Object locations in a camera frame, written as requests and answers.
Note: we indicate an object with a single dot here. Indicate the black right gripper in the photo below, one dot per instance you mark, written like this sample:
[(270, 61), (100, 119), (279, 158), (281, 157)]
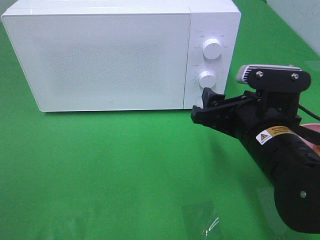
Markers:
[(239, 117)]

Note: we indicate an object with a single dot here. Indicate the round white door button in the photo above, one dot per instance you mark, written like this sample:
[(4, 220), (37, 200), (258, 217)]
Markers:
[(199, 101)]

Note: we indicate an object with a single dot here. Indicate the white microwave door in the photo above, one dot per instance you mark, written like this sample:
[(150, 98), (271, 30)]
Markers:
[(102, 62)]

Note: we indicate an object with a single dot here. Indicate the pink round plate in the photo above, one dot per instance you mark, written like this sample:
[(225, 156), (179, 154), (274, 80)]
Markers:
[(314, 127)]

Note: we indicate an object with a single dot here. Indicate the burger with lettuce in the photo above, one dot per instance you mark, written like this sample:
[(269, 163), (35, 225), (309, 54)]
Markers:
[(317, 149)]

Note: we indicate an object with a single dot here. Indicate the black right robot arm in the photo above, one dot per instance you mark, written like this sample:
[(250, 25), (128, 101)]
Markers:
[(292, 167)]

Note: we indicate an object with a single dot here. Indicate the lower white microwave knob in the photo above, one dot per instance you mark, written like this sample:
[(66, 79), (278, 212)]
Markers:
[(207, 79)]

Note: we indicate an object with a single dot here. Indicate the white microwave knob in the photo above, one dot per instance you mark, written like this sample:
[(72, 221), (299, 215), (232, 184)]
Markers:
[(212, 48), (207, 79)]

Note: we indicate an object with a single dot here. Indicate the upper white microwave knob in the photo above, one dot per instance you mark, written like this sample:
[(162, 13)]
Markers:
[(212, 48)]

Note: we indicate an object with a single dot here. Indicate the green table mat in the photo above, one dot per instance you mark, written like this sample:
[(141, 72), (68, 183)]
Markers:
[(124, 175)]

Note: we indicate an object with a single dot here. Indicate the white microwave oven body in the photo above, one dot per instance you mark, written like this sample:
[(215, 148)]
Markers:
[(218, 19)]

